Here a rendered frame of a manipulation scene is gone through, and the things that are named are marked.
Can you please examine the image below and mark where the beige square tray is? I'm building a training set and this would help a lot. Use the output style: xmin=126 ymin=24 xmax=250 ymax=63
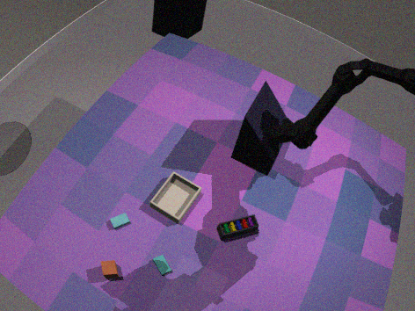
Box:
xmin=150 ymin=171 xmax=201 ymax=224

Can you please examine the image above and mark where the teal rectangular block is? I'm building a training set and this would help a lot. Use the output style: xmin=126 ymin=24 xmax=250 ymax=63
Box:
xmin=110 ymin=213 xmax=130 ymax=229
xmin=153 ymin=255 xmax=171 ymax=275

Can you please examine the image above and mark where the yellow fuse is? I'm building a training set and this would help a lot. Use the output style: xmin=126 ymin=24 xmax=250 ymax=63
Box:
xmin=229 ymin=221 xmax=237 ymax=232

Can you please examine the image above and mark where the orange block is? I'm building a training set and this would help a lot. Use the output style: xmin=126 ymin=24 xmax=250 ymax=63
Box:
xmin=100 ymin=260 xmax=119 ymax=278

